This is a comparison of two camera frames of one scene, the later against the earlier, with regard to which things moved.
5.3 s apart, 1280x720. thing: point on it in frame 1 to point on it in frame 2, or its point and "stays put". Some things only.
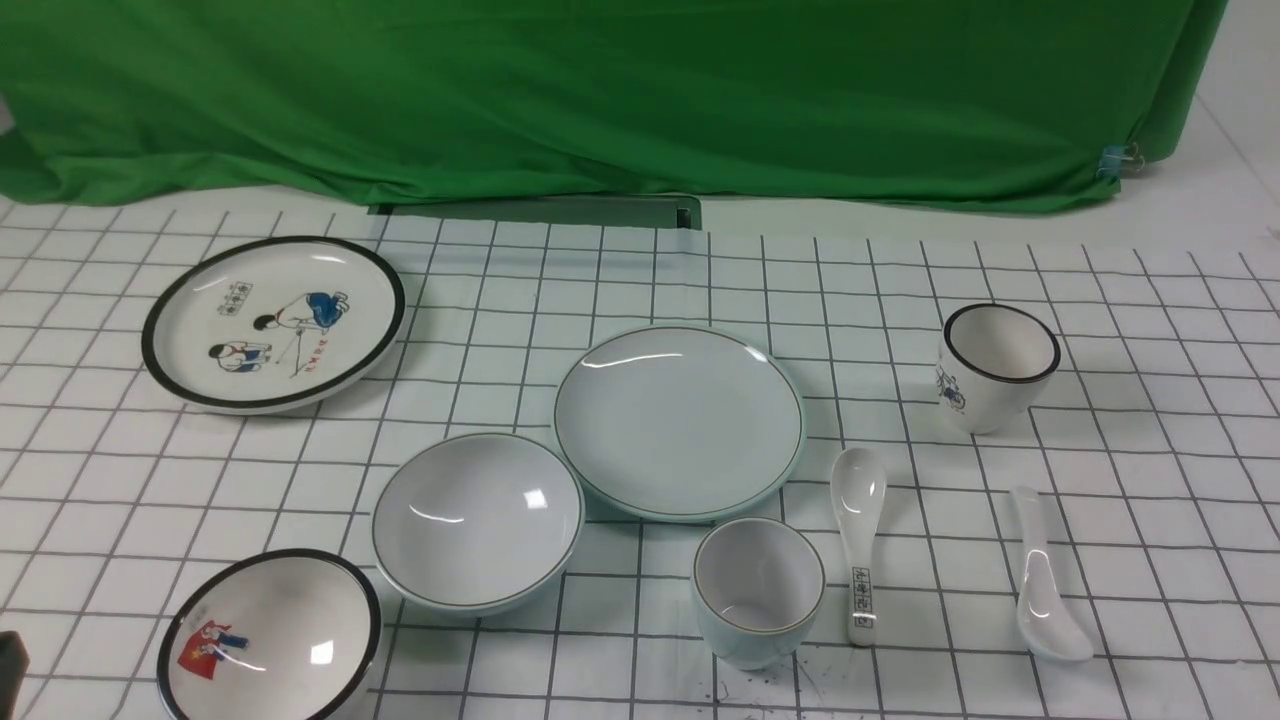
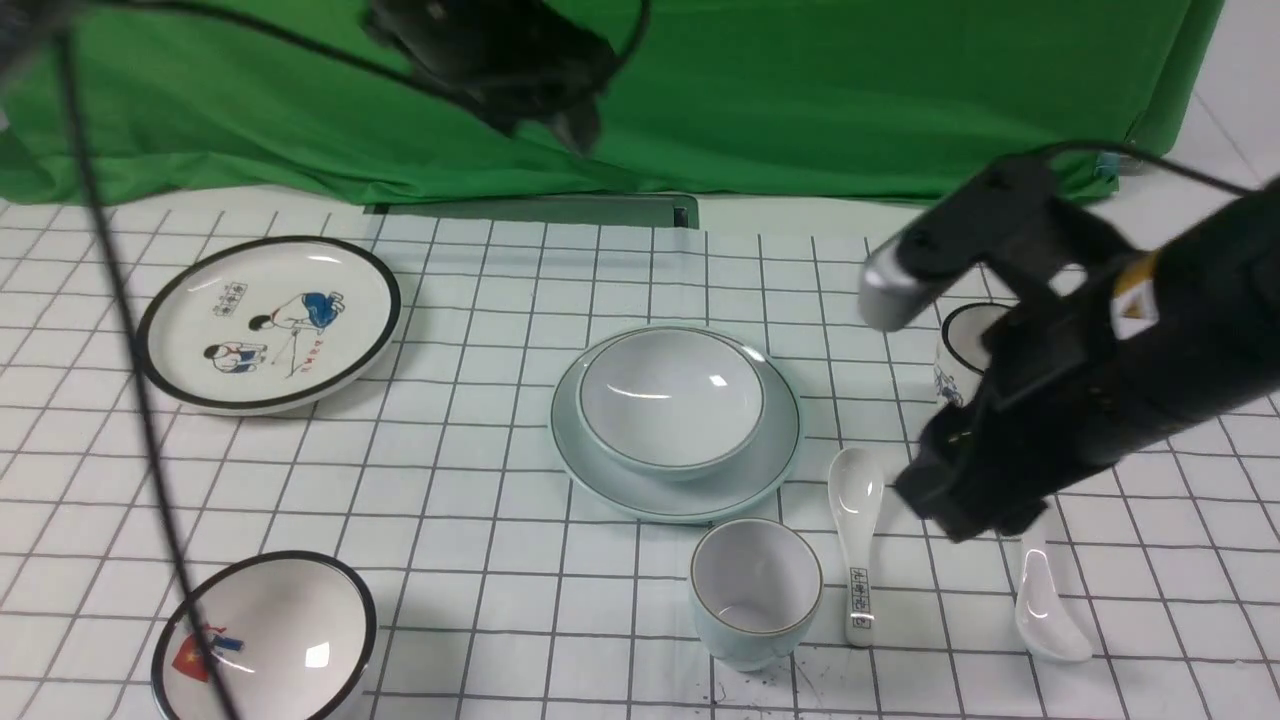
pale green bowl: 475,523 to 671,402
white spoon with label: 858,479 stays put
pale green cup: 758,589 stays put
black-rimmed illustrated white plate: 274,325 stays put
